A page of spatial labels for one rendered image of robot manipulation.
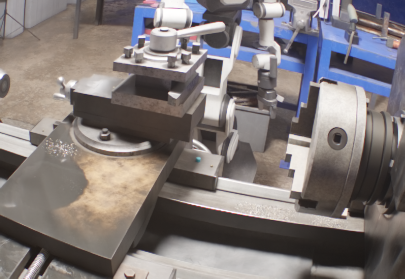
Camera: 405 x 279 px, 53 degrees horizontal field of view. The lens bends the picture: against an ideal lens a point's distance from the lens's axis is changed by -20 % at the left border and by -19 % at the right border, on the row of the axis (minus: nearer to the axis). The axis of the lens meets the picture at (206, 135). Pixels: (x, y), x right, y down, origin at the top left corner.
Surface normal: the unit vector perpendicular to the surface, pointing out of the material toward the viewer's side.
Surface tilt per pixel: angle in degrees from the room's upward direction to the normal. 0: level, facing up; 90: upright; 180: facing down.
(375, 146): 51
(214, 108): 83
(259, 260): 18
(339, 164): 73
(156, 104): 90
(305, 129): 84
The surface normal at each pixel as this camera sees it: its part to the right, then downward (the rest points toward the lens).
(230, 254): 0.47, -0.63
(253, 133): -0.18, 0.46
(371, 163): -0.18, 0.12
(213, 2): -0.33, 0.65
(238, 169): 0.10, -0.87
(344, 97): 0.03, -0.70
